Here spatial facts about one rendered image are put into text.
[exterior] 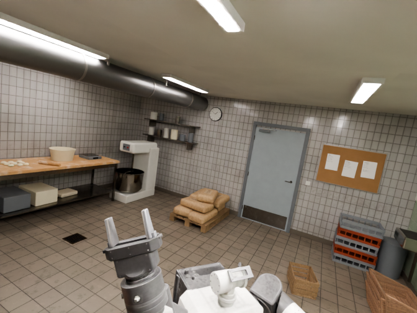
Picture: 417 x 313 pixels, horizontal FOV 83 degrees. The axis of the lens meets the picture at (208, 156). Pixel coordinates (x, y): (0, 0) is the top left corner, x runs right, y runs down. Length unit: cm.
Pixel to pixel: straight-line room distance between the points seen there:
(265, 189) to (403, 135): 256
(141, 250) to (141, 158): 538
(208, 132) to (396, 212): 390
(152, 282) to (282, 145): 468
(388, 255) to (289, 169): 206
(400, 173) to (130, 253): 494
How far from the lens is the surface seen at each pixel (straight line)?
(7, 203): 464
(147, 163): 578
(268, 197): 527
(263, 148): 516
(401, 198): 528
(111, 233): 58
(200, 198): 465
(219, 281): 82
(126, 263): 57
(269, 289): 102
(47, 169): 456
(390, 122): 515
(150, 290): 57
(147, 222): 54
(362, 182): 512
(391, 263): 496
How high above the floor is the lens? 198
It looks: 8 degrees down
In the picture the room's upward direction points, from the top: 9 degrees clockwise
